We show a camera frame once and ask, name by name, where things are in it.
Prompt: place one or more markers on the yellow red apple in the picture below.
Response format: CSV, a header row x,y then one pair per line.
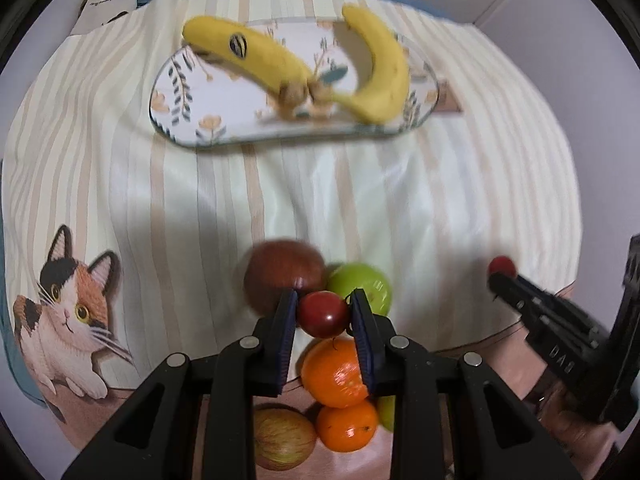
x,y
282,440

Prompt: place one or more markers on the striped cat print blanket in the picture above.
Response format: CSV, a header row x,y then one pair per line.
x,y
400,200

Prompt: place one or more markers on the floral oval tray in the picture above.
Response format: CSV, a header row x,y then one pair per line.
x,y
240,105

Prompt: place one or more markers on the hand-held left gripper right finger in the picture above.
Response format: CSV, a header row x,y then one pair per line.
x,y
364,345

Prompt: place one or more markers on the banana with dark sticker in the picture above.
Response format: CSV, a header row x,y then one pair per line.
x,y
260,55

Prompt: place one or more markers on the dark red apple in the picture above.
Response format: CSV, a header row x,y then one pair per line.
x,y
280,270

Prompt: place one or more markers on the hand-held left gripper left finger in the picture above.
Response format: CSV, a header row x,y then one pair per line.
x,y
287,340

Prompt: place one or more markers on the small orange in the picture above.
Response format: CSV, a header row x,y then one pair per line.
x,y
347,427

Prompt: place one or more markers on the large orange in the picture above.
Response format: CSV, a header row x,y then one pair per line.
x,y
330,375

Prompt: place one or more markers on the small red apple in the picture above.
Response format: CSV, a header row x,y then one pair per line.
x,y
322,315

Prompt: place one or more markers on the plain yellow banana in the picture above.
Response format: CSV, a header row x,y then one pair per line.
x,y
385,60

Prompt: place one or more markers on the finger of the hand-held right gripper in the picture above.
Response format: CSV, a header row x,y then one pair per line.
x,y
540,302
565,357

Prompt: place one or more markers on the red cherry tomato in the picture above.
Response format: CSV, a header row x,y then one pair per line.
x,y
502,264

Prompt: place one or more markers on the green apple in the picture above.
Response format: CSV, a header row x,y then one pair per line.
x,y
360,282
386,412

